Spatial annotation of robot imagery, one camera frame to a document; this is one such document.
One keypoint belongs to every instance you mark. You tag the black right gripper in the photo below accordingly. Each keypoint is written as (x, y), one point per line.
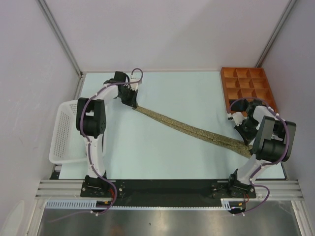
(247, 137)

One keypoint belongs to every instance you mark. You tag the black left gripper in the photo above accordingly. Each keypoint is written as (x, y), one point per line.
(132, 102)

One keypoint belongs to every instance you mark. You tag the olive gold patterned tie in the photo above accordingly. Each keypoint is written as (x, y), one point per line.
(210, 137)

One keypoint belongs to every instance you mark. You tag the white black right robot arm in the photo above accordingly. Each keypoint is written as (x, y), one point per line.
(270, 135)

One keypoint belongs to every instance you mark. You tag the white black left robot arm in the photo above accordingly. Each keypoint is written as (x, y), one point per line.
(107, 93)

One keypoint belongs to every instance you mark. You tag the dark rolled tie in tray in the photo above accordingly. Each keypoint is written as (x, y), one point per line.
(238, 105)

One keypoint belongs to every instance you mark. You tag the orange compartment tray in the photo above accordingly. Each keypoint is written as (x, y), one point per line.
(245, 82)

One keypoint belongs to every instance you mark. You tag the white perforated plastic basket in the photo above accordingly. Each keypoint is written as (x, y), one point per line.
(79, 134)

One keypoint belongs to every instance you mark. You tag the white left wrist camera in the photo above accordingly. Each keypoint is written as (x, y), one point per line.
(134, 83)

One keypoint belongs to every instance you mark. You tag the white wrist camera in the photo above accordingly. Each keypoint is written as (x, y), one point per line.
(237, 117)
(134, 83)

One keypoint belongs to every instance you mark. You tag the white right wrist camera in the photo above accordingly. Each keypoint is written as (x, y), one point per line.
(237, 117)

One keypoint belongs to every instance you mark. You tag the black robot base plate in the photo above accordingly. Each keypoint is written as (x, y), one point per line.
(217, 188)

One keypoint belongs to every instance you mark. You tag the white slotted cable duct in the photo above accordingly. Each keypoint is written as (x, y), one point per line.
(77, 204)

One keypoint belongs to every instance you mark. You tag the aluminium front frame rail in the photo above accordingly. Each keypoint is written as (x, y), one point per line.
(71, 189)

